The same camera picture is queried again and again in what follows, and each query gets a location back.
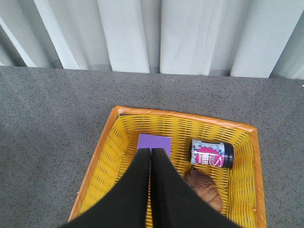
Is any brown toy croissant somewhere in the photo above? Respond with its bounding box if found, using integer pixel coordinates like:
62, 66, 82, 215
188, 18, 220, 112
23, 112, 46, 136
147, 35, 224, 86
184, 166, 223, 212

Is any grey pleated curtain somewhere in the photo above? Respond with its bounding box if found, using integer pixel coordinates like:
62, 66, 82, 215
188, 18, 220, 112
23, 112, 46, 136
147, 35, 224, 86
0, 0, 304, 79

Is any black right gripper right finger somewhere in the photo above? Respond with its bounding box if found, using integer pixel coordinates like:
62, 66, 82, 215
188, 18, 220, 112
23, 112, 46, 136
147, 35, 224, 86
150, 148, 239, 228

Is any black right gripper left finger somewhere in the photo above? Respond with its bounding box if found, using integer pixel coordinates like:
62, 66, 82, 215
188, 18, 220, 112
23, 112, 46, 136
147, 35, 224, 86
62, 149, 151, 228

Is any yellow plastic woven basket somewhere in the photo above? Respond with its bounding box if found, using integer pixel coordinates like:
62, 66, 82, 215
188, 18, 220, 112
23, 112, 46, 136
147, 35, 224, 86
69, 106, 267, 228

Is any small dark labelled bottle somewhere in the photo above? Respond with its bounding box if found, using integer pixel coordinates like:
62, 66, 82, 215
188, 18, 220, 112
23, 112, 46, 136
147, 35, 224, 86
190, 139, 235, 169

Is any purple foam cube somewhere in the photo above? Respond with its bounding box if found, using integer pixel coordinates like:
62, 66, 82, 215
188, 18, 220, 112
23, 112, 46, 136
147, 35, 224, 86
137, 133, 171, 157

